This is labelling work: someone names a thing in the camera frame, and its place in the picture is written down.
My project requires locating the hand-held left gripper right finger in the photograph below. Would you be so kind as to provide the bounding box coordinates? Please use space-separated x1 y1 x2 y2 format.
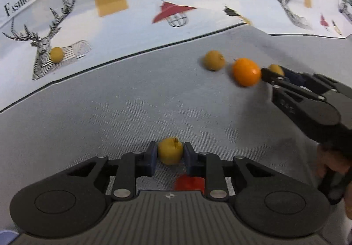
184 142 278 201

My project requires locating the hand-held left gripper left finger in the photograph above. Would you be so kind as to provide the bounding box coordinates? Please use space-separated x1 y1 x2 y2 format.
65 141 158 202

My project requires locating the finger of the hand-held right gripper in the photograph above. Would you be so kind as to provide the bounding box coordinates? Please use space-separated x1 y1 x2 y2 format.
261 68 325 114
279 65 345 95

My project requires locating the yellow-green jujube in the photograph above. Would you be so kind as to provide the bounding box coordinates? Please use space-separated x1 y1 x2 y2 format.
203 50 226 71
157 137 184 165
268 64 285 76
50 47 64 63

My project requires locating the red tomato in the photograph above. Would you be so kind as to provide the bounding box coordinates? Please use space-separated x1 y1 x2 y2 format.
174 174 205 194

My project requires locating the orange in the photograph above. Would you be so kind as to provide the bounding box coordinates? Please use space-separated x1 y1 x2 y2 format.
232 57 262 87

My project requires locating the blue plate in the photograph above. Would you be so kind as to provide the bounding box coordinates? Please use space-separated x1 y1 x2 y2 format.
0 229 20 245

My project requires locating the person's right hand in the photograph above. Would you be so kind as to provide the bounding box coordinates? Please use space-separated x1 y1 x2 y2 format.
316 143 352 179

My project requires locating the deer printed bed sheet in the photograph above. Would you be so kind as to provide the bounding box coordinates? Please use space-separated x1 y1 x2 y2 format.
0 0 352 112

